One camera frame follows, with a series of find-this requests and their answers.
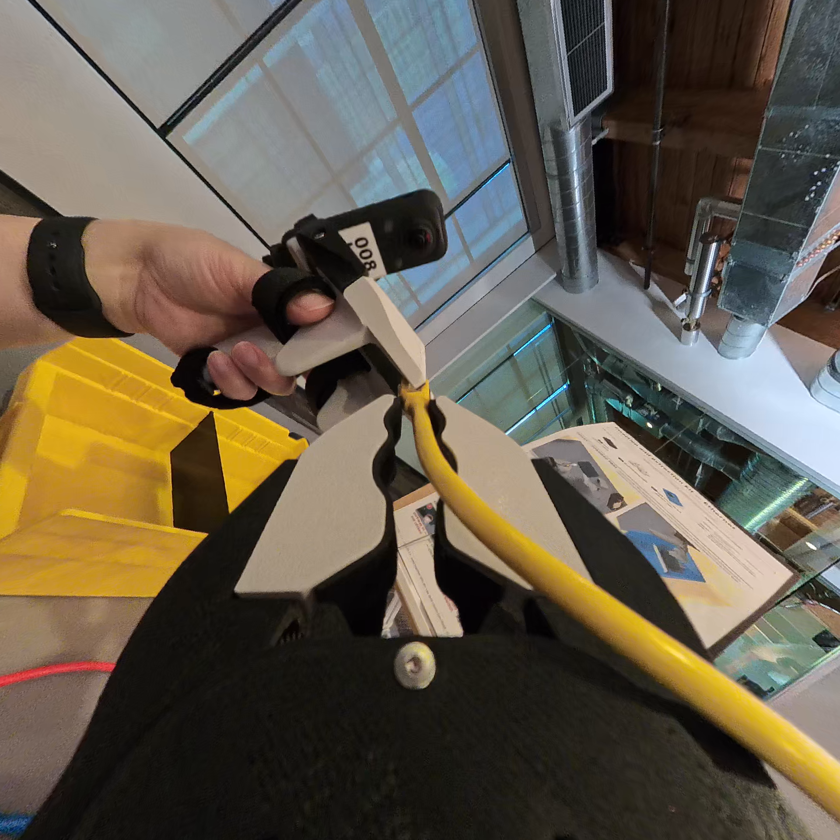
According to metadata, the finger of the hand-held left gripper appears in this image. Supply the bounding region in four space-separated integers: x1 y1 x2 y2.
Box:
343 276 429 388

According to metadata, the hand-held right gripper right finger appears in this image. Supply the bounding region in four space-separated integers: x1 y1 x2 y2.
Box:
430 394 596 595

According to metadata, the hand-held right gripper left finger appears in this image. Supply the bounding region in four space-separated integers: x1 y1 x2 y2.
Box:
233 392 404 611

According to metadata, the yellow ethernet cable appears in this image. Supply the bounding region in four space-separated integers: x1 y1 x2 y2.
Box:
399 381 840 805

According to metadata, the yellow plastic bin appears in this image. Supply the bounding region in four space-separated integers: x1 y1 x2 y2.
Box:
0 336 311 599

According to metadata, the person's left hand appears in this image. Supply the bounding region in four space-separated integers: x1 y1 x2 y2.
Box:
82 218 339 403

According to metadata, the instruction sheet on wooden board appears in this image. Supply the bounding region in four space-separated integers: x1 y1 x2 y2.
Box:
381 422 800 656

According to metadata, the metal vent grille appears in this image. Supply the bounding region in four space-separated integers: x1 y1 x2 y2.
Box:
550 0 616 127

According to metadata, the metal pipe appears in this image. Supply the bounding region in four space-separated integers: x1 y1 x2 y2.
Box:
678 196 746 347

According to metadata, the silver round duct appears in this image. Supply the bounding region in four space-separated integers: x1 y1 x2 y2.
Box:
539 117 601 294

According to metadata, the red ethernet cable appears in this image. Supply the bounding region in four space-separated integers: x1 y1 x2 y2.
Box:
0 661 118 689

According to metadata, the rectangular metal duct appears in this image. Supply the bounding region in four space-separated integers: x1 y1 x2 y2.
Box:
715 0 840 330

